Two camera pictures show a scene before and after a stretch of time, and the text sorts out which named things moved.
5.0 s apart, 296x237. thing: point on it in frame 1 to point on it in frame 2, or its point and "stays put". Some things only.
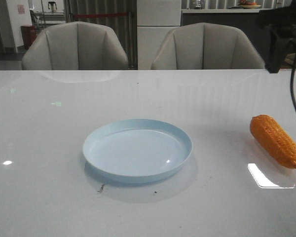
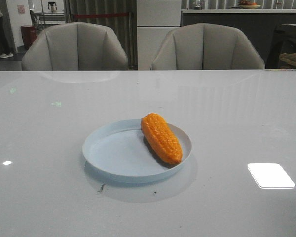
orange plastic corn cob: (276, 141) to (157, 133)
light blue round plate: (137, 150) stays put
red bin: (29, 33) stays put
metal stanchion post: (130, 52) stays put
